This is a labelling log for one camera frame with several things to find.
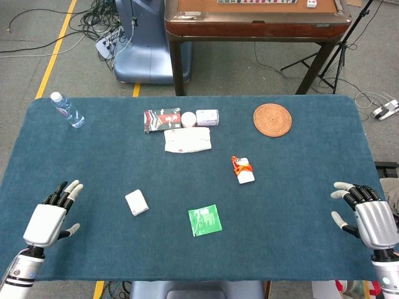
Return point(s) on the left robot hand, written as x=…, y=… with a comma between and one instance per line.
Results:
x=45, y=222

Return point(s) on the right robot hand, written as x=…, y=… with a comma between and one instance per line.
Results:
x=377, y=221

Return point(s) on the small pink tissue pack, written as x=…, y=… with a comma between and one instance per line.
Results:
x=136, y=202

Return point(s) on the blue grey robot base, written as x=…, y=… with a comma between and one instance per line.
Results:
x=146, y=46

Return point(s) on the white pouch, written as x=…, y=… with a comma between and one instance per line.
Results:
x=187, y=140

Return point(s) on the white floor power strip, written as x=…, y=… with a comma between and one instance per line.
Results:
x=385, y=110

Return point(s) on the clear plastic water bottle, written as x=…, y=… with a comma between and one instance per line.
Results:
x=67, y=110

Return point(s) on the orange white snack packet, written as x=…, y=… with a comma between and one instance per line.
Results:
x=243, y=171

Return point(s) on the round woven brown coaster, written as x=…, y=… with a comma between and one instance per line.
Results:
x=272, y=120

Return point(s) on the red black printed box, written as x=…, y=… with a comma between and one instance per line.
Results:
x=162, y=120

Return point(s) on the green flat sachet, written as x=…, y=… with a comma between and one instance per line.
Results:
x=205, y=220

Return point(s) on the grey blue robot torso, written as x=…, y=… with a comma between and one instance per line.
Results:
x=199, y=291

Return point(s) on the round white jar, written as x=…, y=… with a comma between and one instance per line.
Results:
x=188, y=119

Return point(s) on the black tripod stand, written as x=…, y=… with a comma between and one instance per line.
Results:
x=343, y=46

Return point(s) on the white power strip with plugs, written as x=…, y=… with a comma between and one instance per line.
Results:
x=104, y=45

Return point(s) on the white wrapped packet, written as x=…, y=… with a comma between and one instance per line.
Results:
x=207, y=117

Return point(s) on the single white mahjong tile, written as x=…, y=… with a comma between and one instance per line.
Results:
x=311, y=3

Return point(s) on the brown mahjong table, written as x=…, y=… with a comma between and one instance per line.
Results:
x=249, y=29

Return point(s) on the face-up mahjong tile row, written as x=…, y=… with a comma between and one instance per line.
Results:
x=255, y=1

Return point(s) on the black metal frame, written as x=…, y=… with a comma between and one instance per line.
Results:
x=388, y=169

